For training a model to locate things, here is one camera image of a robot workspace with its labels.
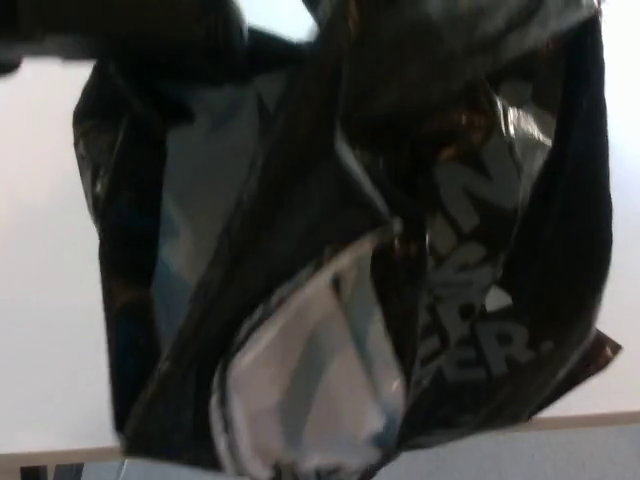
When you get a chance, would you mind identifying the black plastic bag white logo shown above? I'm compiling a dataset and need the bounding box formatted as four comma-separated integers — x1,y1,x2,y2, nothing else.
72,0,624,480

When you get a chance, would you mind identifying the black metal frame under table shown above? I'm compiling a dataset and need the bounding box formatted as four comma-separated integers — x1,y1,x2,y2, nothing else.
18,462,124,480

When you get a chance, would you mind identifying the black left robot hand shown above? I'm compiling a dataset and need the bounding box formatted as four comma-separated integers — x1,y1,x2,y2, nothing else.
0,0,252,77

